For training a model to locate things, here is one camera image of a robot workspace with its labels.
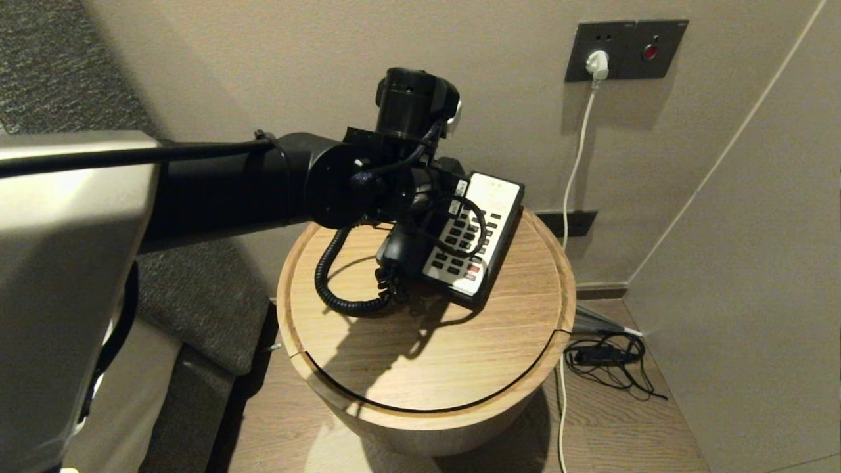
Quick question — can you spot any dark wall socket plate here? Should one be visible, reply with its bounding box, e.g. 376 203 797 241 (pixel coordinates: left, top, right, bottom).
564 22 637 83

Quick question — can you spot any transparent folded umbrella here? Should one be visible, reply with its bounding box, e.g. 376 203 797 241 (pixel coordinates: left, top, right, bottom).
570 305 643 339

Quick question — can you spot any black telephone handset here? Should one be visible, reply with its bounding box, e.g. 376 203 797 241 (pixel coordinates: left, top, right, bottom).
376 158 468 280

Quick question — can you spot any brown skirting board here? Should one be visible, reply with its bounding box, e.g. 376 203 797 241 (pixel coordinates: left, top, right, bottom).
575 282 631 302

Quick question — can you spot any black white telephone base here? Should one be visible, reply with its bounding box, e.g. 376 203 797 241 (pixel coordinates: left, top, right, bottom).
411 172 525 311

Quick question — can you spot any dark switch plate red button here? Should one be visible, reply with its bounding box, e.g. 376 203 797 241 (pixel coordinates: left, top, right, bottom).
631 20 689 81

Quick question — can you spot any round wooden side table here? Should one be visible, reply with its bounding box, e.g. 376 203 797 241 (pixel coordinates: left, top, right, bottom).
276 177 578 457

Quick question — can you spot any black coiled phone cord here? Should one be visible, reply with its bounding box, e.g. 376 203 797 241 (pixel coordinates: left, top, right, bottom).
314 227 411 317

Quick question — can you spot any beige mattress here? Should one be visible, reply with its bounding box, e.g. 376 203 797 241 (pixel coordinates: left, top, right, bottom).
62 315 183 473

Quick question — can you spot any grey fabric bed frame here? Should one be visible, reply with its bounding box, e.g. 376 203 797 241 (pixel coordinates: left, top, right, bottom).
139 343 236 473

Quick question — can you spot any grey fabric headboard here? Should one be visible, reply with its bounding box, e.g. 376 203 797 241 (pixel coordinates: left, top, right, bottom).
0 0 271 376

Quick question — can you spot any white power cable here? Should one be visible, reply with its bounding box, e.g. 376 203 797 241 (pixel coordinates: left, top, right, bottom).
557 81 596 473

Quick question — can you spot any small dark wall socket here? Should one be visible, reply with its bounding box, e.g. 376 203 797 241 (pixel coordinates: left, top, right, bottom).
535 211 597 239

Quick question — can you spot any black power adapter with cable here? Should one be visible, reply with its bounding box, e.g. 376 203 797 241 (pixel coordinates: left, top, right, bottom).
563 334 668 402

